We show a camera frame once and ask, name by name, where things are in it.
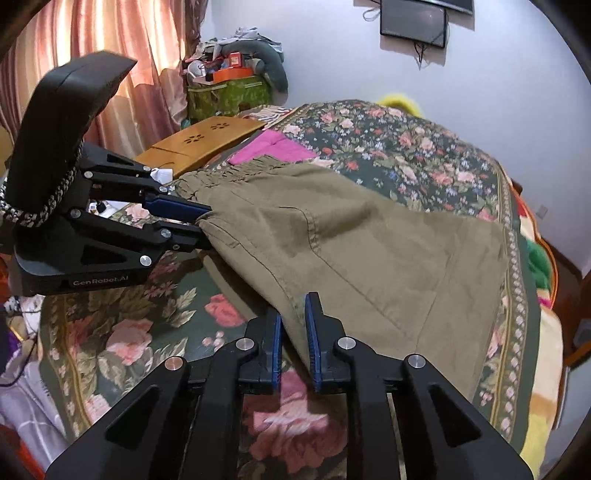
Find multicoloured fleece blanket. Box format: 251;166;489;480
508;173;566;462

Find braided wrist cord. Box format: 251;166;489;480
0;141;86;229

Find wall-mounted black screen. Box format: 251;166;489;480
379;0;475;49

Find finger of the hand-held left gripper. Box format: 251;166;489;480
65;208;214;272
76;142;214;221

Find olive green pants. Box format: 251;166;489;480
175;156;511;401

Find pink curtain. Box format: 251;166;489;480
0;0;205;162

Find pink cloth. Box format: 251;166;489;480
228;129;320;167

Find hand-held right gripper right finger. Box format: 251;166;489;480
303;292;536;480

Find wooden folding table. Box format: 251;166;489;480
134;116;267;178

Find orange box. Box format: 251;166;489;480
211;67;254;85

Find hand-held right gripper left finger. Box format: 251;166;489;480
45;312;283;480

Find floral bed blanket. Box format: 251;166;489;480
39;99;543;480

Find yellow fluffy cushion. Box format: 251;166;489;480
376;92;423;116

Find green storage box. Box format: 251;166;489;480
186;75;273;124

